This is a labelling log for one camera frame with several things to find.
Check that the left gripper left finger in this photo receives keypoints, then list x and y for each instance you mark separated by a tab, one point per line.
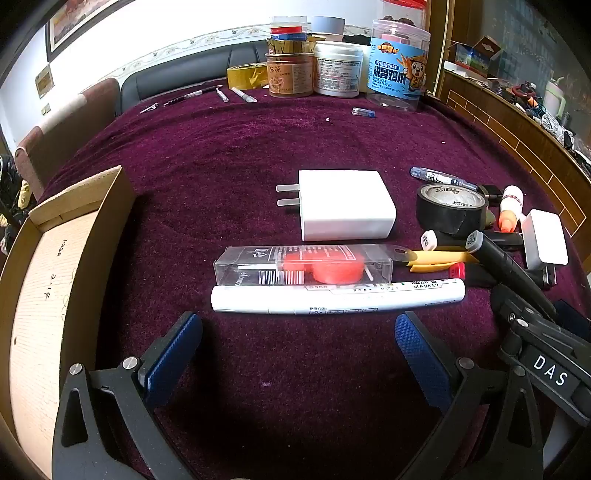
137	386

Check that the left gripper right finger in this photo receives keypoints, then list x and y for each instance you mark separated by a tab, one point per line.
490	427

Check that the small white charger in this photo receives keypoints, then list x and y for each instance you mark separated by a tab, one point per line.
544	243

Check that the black marker red cap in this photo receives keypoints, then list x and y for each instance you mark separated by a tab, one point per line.
474	275

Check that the white orange glue bottle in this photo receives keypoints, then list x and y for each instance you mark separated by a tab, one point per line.
511	208

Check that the yellow utility knife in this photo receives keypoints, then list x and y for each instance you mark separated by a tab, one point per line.
420	261

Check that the black marker white cap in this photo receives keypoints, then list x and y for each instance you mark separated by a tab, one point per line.
432	240

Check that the black tape roll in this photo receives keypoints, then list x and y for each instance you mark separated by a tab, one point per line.
453	210

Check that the white marker pen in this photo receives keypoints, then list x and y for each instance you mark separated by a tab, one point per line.
334	299

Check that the clear case red item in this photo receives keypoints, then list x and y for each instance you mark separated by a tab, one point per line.
303	265

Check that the large white charger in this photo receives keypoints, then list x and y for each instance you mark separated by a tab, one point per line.
338	205

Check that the black gold lipstick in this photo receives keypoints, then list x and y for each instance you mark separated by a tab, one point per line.
491	193

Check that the cardboard box tray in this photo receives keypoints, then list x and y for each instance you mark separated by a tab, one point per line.
52	287

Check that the wooden brick-pattern counter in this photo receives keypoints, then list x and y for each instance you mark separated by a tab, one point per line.
554	169

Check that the maroon velvet tablecloth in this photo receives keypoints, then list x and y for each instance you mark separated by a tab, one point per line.
274	397

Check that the maroon armchair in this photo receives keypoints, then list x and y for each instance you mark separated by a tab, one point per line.
41	153

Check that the blue label snack jar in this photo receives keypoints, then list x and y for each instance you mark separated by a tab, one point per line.
398	62

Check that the small silver clip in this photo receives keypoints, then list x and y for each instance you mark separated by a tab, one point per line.
150	108

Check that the thin silver pen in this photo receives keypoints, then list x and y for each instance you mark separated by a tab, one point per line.
221	95

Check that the black silver pen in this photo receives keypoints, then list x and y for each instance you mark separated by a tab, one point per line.
190	95

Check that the white plastic tub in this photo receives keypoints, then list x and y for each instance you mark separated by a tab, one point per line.
337	69

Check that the white pen on table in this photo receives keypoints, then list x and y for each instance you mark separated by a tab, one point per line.
242	95

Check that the red lid jar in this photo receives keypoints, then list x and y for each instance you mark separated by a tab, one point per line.
412	12

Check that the black leather sofa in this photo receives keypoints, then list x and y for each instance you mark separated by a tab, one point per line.
192	69

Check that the yellow tape roll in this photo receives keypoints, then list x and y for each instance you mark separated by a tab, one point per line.
248	77

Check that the brown paper canister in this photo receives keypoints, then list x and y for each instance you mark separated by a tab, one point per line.
290	75

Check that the stacked tape rolls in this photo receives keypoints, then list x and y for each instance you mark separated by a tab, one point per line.
296	35

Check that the framed painting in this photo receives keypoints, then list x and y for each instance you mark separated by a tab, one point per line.
73	19

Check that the small wall plaque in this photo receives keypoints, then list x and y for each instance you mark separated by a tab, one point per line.
44	81

